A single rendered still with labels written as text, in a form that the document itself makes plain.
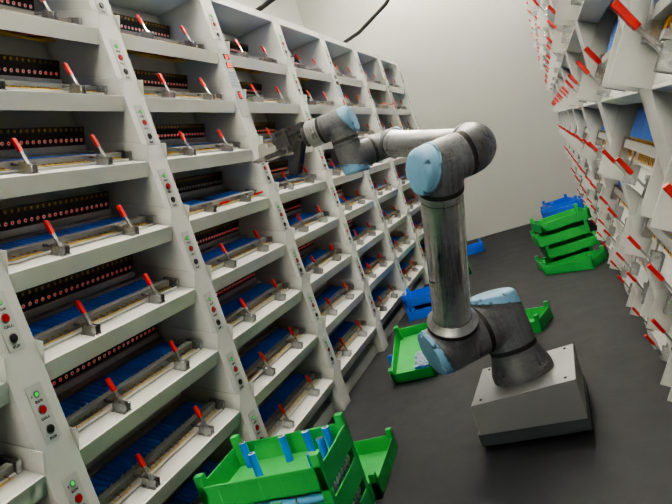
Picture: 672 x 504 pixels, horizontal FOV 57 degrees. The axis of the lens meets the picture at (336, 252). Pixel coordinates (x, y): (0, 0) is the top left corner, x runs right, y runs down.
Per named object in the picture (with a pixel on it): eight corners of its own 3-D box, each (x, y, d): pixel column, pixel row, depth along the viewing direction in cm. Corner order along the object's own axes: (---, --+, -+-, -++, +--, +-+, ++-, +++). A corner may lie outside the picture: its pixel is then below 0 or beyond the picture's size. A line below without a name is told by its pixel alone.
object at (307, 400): (333, 389, 257) (334, 359, 254) (274, 466, 201) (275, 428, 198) (288, 381, 263) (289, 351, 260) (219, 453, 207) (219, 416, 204)
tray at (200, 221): (269, 208, 249) (269, 184, 247) (189, 234, 193) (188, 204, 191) (224, 204, 255) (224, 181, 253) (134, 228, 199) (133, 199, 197)
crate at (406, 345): (438, 375, 260) (432, 361, 257) (394, 384, 268) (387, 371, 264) (440, 328, 285) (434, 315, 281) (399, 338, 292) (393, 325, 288)
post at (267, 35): (388, 344, 331) (277, 17, 313) (384, 351, 322) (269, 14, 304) (355, 352, 338) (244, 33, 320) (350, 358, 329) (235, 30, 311)
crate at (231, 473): (354, 442, 143) (342, 410, 142) (329, 490, 124) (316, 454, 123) (243, 463, 152) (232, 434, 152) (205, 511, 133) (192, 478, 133)
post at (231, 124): (350, 400, 266) (207, -9, 248) (344, 410, 257) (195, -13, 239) (310, 408, 273) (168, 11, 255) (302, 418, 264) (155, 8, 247)
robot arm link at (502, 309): (545, 334, 185) (523, 281, 184) (499, 358, 180) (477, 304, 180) (517, 331, 200) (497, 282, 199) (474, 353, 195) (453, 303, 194)
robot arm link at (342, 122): (356, 133, 196) (345, 103, 194) (322, 147, 200) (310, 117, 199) (363, 131, 204) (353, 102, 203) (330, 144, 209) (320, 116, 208)
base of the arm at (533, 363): (549, 353, 198) (537, 325, 197) (558, 372, 179) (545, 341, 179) (492, 372, 202) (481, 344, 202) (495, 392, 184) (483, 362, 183)
